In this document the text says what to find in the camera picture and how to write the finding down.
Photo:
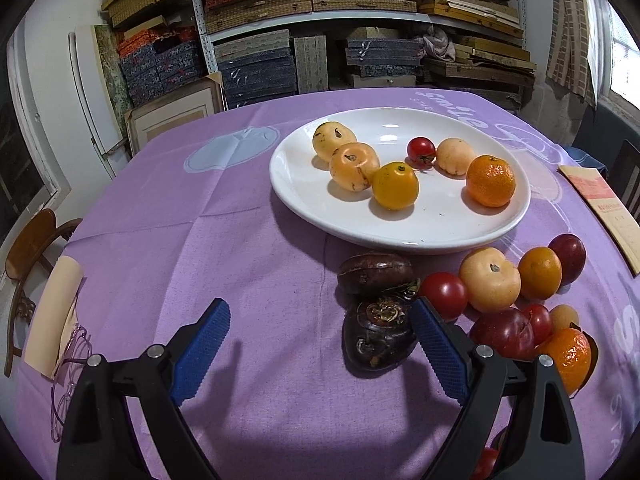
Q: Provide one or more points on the dark brown passion fruit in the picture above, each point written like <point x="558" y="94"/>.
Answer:
<point x="375" y="272"/>

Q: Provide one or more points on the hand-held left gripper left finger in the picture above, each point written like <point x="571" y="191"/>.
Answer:
<point x="200" y="355"/>

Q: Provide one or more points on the small red apple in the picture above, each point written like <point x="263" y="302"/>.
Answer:
<point x="500" y="335"/>

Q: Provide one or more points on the small yellow speckled pear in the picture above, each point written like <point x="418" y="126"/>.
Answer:
<point x="330" y="135"/>

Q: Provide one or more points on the white metal shelf rack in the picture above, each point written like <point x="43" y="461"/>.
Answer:
<point x="200" y="20"/>

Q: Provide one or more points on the stack of blue red boxes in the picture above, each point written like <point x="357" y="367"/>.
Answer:
<point x="160" y="70"/>

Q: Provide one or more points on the white oval plate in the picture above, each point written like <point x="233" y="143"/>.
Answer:
<point x="450" y="225"/>

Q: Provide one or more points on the blue folded cloth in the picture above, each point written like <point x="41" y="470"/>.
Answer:
<point x="585" y="157"/>

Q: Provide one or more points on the purple printed tablecloth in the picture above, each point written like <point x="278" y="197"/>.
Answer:
<point x="200" y="240"/>

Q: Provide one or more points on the mandarin with green leaf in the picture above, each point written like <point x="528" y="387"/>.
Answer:
<point x="570" y="360"/>

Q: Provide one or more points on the stack of dark blue boxes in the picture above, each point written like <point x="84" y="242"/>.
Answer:
<point x="255" y="77"/>

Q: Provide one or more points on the red cherry tomato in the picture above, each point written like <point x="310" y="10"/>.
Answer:
<point x="540" y="322"/>
<point x="485" y="465"/>
<point x="420" y="150"/>
<point x="444" y="295"/>

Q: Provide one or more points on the wooden picture frame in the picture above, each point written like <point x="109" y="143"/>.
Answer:
<point x="170" y="117"/>

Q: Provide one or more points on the dark water chestnut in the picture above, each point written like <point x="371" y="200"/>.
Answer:
<point x="372" y="340"/>

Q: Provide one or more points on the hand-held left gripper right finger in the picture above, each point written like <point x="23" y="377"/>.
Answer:
<point x="440" y="355"/>

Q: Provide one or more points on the large pale round pear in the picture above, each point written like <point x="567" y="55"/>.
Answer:
<point x="455" y="156"/>

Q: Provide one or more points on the peach coloured persimmon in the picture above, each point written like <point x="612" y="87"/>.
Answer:
<point x="355" y="170"/>

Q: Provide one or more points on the white leaning board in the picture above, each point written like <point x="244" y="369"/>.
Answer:
<point x="87" y="100"/>

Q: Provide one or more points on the light brown wooden chair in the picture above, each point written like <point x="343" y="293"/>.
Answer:
<point x="30" y="240"/>

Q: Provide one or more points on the checkered beige curtain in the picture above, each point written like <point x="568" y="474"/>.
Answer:
<point x="570" y="45"/>

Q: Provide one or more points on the orange yellow plum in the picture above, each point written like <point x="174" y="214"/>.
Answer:
<point x="540" y="275"/>
<point x="395" y="187"/>

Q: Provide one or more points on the pink crumpled cloth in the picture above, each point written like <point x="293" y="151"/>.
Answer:
<point x="437" y="45"/>

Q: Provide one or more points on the dark red plum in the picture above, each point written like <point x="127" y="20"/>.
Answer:
<point x="570" y="257"/>

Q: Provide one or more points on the thin framed eyeglasses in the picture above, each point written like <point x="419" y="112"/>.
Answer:
<point x="75" y="360"/>

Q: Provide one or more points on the green marbled panel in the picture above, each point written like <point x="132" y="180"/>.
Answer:
<point x="107" y="70"/>

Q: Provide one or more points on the tan drawer box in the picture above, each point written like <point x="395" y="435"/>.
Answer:
<point x="385" y="82"/>

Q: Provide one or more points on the cream paper roll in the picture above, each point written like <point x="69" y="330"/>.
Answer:
<point x="55" y="305"/>

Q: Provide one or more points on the plain orange mandarin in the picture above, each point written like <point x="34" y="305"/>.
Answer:
<point x="491" y="182"/>

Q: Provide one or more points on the beige longan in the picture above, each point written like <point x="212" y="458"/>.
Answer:
<point x="565" y="317"/>

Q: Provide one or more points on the upright grey box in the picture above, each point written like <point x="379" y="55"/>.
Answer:
<point x="310" y="65"/>

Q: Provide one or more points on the stack of grey-blue flat boxes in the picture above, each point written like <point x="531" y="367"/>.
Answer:
<point x="382" y="57"/>

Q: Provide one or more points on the bright window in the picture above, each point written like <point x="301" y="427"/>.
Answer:
<point x="625" y="60"/>

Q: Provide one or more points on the white framed window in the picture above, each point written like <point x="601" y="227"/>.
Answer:
<point x="15" y="160"/>

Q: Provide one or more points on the dark wooden chair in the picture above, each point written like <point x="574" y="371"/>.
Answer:
<point x="627" y="170"/>

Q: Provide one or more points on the pile of yellow wooden boxes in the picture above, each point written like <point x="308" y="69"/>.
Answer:
<point x="480" y="55"/>

